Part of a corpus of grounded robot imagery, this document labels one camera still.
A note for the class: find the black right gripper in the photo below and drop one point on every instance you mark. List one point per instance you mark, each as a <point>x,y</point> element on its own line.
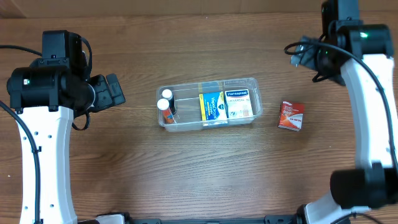
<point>311,58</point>

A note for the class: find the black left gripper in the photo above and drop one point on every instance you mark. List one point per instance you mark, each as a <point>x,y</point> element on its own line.
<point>104,92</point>

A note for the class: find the orange Redoxon tube white cap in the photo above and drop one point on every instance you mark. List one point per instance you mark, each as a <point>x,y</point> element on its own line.
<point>164,107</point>

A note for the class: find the dark bottle white cap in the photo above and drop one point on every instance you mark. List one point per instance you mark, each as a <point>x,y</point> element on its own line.
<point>169,96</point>

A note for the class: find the red white medicine box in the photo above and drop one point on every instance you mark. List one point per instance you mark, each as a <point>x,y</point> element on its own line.
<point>291,116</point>

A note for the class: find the white Hansaplast plaster box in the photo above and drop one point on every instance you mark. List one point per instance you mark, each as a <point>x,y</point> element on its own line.
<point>238,103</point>

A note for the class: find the blue VapoDrops box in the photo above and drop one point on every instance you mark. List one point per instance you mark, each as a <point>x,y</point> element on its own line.
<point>212,106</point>

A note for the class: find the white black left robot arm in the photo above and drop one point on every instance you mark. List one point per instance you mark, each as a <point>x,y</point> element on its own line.
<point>45,99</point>

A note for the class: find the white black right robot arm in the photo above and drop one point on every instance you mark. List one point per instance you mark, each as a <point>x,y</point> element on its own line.
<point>359,57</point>

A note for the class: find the clear plastic container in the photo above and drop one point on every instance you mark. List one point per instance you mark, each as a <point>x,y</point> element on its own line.
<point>188,115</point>

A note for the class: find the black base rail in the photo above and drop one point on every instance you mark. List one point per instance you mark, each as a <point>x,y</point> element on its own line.
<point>124,217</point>

